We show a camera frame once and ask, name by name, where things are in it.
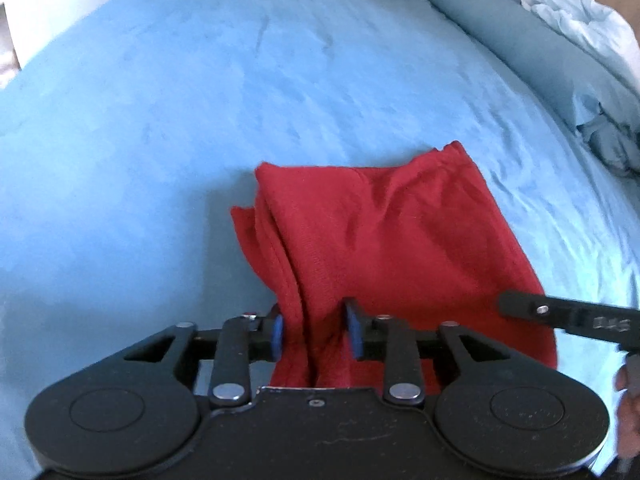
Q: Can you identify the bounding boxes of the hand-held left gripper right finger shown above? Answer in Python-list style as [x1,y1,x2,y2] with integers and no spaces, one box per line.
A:
[341,297,507,407]

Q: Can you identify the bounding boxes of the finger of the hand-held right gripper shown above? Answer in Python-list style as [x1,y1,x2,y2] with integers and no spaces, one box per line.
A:
[499,290,588,333]

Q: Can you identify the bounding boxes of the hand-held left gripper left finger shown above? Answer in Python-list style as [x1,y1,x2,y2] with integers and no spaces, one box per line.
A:
[122,310,287,409]

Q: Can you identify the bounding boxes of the red knit sweater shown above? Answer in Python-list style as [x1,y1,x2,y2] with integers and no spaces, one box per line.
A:
[230,141,559,391]

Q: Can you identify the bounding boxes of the person's right hand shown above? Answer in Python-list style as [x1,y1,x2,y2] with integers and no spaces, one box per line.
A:
[614,364,640,461]

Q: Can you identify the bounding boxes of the teal duvet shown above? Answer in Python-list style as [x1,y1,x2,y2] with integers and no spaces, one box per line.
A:
[422,0,640,177]

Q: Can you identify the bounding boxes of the light blue blanket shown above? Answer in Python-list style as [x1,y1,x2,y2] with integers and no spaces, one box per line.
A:
[520,0,640,91]

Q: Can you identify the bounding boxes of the white wardrobe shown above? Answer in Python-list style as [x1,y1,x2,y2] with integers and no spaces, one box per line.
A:
[0,0,123,72]

